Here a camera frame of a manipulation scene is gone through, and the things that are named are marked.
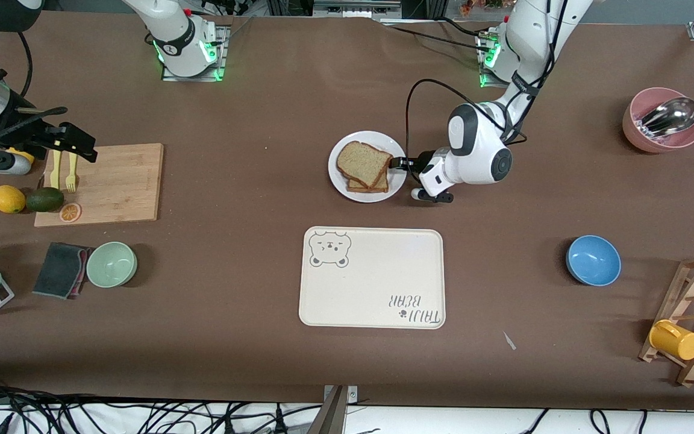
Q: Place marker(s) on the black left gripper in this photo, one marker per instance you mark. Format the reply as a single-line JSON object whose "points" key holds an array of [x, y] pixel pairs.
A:
{"points": [[423, 161]]}

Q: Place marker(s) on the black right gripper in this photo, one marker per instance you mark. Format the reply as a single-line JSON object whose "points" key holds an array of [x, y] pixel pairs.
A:
{"points": [[23, 133]]}

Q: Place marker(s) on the white round plate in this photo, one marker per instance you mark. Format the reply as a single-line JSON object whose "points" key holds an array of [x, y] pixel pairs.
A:
{"points": [[396, 182]]}

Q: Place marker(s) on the brown bread slice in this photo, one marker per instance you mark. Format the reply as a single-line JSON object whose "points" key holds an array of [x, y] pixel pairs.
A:
{"points": [[356, 188], [362, 161]]}

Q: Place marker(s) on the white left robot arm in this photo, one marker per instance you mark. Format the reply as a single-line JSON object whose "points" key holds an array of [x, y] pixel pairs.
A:
{"points": [[473, 150]]}

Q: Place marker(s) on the yellow plastic knife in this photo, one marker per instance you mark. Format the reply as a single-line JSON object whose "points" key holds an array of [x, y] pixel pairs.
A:
{"points": [[56, 175]]}

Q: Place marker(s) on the yellow lemon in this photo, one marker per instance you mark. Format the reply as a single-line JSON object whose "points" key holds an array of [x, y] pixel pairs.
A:
{"points": [[21, 155], [8, 199]]}

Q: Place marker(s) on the yellow plastic fork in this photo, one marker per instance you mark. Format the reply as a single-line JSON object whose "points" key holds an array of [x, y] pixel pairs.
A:
{"points": [[71, 178]]}

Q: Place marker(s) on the dark green avocado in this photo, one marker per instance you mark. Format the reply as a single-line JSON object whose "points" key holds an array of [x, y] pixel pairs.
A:
{"points": [[44, 200]]}

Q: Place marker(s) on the orange half slice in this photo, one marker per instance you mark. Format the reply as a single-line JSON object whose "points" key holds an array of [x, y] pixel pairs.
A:
{"points": [[70, 213]]}

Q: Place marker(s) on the wooden cutting board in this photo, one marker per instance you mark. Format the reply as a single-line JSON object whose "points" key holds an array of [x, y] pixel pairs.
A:
{"points": [[118, 187]]}

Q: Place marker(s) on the cream bear print tray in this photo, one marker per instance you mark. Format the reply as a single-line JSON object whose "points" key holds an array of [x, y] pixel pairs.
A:
{"points": [[377, 277]]}

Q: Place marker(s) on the dark grey folded cloth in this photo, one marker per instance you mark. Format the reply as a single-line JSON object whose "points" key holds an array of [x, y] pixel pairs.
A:
{"points": [[58, 269]]}

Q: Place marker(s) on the mint green bowl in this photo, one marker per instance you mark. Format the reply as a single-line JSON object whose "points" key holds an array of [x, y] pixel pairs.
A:
{"points": [[111, 265]]}

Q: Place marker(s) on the small white paper scrap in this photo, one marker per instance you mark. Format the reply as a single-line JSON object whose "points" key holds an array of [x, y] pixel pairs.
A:
{"points": [[509, 340]]}

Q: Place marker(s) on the blue bowl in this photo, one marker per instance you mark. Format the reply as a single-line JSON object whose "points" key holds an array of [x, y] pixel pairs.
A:
{"points": [[594, 261]]}

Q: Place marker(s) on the pink bowl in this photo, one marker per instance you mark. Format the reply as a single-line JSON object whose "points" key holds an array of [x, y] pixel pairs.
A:
{"points": [[633, 129]]}

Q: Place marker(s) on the metal scoop spoon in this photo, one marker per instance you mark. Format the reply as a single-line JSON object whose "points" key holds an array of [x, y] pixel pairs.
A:
{"points": [[675, 114]]}

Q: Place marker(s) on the wooden mug rack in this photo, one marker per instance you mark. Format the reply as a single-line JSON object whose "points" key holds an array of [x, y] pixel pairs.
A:
{"points": [[669, 316]]}

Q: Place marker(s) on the yellow mug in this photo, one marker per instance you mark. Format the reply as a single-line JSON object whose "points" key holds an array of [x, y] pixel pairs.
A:
{"points": [[678, 342]]}

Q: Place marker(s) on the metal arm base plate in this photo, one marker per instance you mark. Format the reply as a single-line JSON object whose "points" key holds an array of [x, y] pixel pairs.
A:
{"points": [[221, 54], [487, 83]]}

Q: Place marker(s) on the grey metal frame box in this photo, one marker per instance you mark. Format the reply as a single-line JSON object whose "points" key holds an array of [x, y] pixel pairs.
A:
{"points": [[356, 9]]}

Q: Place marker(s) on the metal table edge bracket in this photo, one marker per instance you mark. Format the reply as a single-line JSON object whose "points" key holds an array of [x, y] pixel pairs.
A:
{"points": [[336, 416]]}

